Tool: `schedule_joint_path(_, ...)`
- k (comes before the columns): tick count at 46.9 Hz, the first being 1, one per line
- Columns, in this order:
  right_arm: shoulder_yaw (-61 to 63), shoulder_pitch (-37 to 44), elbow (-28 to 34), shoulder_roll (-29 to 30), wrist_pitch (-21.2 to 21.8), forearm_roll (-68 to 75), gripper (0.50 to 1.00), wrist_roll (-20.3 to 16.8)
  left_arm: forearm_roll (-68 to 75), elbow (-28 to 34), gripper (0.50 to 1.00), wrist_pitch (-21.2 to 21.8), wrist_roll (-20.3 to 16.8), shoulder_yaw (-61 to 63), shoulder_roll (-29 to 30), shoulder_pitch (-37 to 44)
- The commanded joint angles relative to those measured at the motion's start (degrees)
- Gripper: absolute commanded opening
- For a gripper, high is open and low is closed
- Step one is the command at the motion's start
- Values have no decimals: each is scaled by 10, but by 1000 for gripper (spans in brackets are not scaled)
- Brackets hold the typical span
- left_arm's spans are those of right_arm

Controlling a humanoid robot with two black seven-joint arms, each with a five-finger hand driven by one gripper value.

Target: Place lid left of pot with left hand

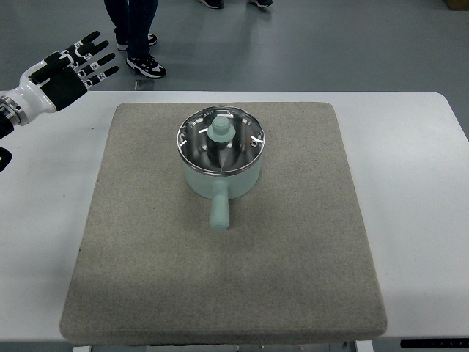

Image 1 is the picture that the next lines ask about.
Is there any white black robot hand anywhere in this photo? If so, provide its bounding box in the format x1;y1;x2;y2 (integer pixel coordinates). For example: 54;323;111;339
21;31;119;111

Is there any glass lid with green knob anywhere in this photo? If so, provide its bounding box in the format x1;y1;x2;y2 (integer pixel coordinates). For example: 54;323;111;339
177;106;265;176

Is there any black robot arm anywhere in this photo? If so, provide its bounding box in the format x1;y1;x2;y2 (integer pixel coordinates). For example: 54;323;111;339
1;87;50;139

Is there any person in dark jeans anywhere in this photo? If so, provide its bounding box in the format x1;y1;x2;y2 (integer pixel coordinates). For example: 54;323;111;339
104;0;166;79

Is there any mint green saucepan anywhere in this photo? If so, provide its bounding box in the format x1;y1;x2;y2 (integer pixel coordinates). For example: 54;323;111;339
179;151;264;232

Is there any grey felt mat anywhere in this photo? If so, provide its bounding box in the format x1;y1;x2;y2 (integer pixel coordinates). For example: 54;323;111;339
59;102;388;345

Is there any cardboard box corner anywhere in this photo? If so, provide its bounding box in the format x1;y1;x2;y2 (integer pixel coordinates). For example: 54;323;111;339
444;0;469;11

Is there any black control panel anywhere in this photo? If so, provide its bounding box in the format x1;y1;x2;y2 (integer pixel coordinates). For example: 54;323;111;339
399;338;469;349

